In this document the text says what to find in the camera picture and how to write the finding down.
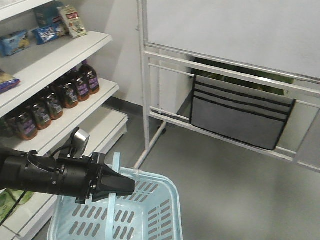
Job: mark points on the brown plum drink bottle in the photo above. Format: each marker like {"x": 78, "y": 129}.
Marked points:
{"x": 68, "y": 94}
{"x": 90, "y": 73}
{"x": 81, "y": 85}

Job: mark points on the white rolling whiteboard stand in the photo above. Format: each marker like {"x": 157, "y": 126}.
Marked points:
{"x": 255, "y": 66}

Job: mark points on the white metal shelving unit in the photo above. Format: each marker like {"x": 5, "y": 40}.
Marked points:
{"x": 32, "y": 115}

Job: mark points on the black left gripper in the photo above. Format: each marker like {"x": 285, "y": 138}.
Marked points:
{"x": 89, "y": 177}

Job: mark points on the light blue plastic basket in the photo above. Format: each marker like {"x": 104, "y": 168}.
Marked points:
{"x": 152, "y": 212}

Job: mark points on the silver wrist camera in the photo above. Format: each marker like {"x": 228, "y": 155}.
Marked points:
{"x": 78, "y": 142}

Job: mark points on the grey fabric pocket organizer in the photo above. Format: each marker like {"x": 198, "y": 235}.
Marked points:
{"x": 246, "y": 115}

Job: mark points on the cream snack pouch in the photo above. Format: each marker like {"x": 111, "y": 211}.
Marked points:
{"x": 72, "y": 21}

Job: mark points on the blue snack packet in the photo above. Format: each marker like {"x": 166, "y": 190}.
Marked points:
{"x": 7, "y": 82}

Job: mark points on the blue cookie packet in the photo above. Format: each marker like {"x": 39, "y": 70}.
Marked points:
{"x": 14, "y": 43}
{"x": 48, "y": 33}

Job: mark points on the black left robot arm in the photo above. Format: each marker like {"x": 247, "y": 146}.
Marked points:
{"x": 26, "y": 171}

